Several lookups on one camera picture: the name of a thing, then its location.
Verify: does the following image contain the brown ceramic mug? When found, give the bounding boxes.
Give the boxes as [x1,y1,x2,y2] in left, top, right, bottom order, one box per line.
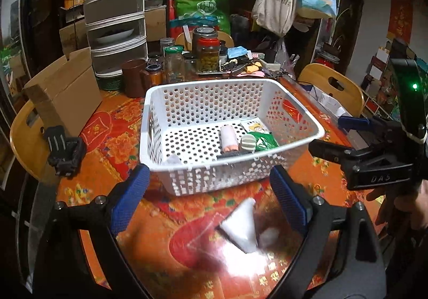
[121,59,147,98]

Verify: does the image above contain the wooden chair left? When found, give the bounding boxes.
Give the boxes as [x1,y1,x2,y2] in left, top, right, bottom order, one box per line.
[9,100,49,181]

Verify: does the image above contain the white cloth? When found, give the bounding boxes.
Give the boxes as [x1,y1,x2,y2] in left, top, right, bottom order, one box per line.
[219,198,279,254]

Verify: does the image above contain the wooden chair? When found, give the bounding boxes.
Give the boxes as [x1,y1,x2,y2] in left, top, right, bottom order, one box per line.
[9,100,49,181]
[297,63,364,118]

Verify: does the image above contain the red lid pickle jar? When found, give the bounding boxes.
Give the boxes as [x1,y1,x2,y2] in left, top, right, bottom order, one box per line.
[197,37,220,73]

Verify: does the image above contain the yellow cartoon packet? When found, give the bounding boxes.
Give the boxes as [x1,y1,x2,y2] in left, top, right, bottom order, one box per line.
[241,117,271,134]

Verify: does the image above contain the black phone holder clamp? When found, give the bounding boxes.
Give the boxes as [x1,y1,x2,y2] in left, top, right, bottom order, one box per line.
[41,126,87,178]

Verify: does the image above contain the wooden chair right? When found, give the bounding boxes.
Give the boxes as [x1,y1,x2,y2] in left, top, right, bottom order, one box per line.
[297,63,364,118]

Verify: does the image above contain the white ribbed round object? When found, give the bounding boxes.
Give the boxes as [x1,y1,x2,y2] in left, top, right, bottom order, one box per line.
[239,133,257,153]

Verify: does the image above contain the cardboard box behind jars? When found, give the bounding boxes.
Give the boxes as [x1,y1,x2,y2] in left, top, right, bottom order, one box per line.
[145,5,167,42]

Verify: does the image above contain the person right hand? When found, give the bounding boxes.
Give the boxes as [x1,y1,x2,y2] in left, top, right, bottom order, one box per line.
[366,179,427,237]

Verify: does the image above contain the light blue pouch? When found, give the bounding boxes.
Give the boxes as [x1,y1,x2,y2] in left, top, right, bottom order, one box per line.
[227,46,248,59]

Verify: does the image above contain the green lid glass jar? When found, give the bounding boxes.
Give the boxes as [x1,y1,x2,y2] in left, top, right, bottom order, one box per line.
[164,45,185,83]

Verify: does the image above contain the green shopping bag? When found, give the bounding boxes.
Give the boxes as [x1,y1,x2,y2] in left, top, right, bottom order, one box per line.
[174,0,231,34]

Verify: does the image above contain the green snack packet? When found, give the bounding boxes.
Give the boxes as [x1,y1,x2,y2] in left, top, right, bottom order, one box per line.
[250,131,278,151]

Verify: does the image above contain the stacked white drawer unit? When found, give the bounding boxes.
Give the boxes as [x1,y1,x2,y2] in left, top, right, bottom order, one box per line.
[83,0,148,77]

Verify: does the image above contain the white perforated plastic basket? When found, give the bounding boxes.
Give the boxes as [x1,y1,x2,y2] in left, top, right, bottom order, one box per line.
[139,79,325,196]

